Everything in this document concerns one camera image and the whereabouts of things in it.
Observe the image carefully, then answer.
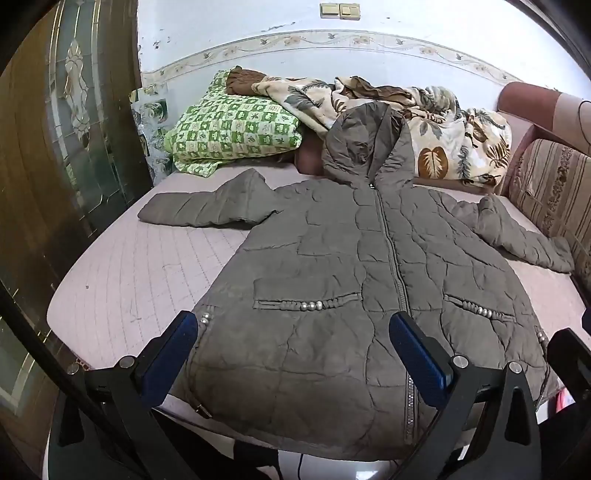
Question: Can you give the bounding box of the grey quilted hooded jacket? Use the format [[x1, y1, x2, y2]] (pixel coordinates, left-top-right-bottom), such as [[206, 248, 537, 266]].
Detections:
[[139, 102, 575, 462]]

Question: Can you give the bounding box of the beige leaf-print blanket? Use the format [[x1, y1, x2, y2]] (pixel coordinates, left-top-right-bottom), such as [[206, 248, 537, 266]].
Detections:
[[226, 66, 513, 190]]

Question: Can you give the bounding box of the striped sofa cushion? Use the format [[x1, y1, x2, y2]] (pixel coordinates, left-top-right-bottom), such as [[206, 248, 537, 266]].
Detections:
[[508, 138, 591, 287]]

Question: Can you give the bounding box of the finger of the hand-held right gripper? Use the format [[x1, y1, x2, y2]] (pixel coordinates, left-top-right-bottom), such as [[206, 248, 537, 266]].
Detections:
[[549, 328, 591, 416]]

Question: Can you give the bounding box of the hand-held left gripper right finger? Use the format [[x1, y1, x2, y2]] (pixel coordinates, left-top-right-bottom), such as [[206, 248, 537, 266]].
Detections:
[[389, 311, 543, 480]]

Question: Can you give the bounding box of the wooden glass door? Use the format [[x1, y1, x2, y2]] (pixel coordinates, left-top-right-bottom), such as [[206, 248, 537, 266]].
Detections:
[[0, 0, 153, 462]]

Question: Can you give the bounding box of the pink upholstered headboard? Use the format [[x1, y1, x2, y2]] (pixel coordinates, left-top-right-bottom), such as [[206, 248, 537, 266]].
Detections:
[[496, 80, 591, 195]]

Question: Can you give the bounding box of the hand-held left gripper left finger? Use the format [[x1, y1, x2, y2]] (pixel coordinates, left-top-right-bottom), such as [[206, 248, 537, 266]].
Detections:
[[48, 310, 199, 480]]

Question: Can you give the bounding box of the bed with pink quilted cover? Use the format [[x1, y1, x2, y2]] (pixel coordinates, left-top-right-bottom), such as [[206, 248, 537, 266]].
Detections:
[[46, 161, 591, 467]]

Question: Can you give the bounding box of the brown pillow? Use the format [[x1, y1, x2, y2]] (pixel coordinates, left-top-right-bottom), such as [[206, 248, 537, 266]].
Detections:
[[295, 138, 326, 178]]

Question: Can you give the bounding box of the green checkered pillow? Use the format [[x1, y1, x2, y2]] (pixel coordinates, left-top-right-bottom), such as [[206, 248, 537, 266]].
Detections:
[[164, 69, 303, 178]]

